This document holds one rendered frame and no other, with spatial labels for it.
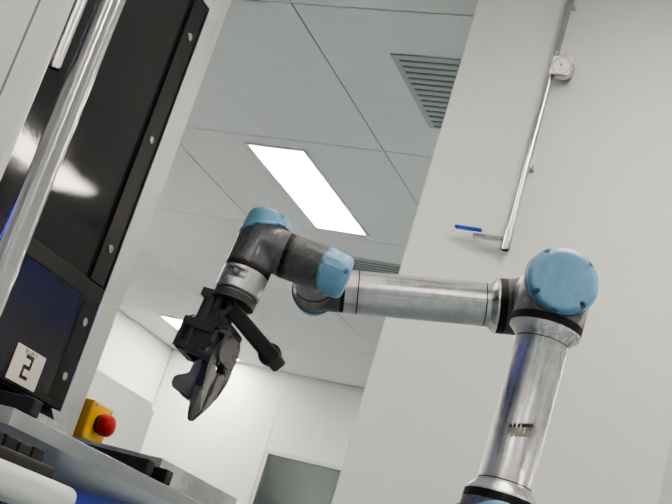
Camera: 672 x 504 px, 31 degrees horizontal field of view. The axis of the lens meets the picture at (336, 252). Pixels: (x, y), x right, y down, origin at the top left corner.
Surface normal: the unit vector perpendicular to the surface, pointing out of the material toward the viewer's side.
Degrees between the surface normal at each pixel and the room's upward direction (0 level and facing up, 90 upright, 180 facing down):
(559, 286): 82
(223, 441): 90
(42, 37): 90
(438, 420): 90
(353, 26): 180
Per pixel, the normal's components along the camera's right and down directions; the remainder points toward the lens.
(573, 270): 0.07, -0.43
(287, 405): -0.33, -0.39
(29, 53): 0.86, 0.10
